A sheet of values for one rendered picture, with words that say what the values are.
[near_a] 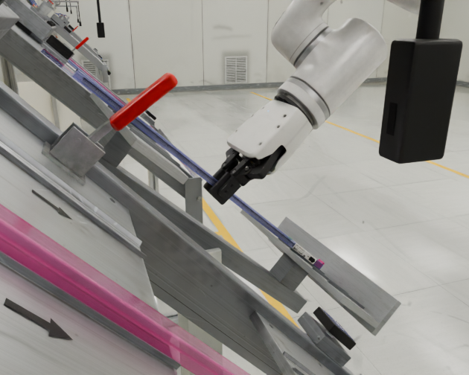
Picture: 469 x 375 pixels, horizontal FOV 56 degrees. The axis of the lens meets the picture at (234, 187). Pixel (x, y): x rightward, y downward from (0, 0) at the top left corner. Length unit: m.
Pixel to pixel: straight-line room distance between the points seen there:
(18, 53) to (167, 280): 0.81
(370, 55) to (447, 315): 1.58
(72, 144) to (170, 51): 7.60
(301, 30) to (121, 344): 0.55
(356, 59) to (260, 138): 0.18
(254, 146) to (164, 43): 7.32
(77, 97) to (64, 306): 0.98
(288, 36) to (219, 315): 0.41
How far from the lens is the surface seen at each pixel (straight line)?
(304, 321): 0.58
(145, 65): 7.88
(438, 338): 1.98
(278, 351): 0.44
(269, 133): 0.62
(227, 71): 8.21
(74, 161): 0.35
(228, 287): 0.46
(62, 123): 4.79
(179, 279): 0.44
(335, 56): 0.67
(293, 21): 0.68
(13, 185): 0.26
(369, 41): 0.69
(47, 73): 1.14
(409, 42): 0.17
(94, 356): 0.18
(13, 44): 1.15
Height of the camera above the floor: 1.15
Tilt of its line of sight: 20 degrees down
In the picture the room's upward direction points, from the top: straight up
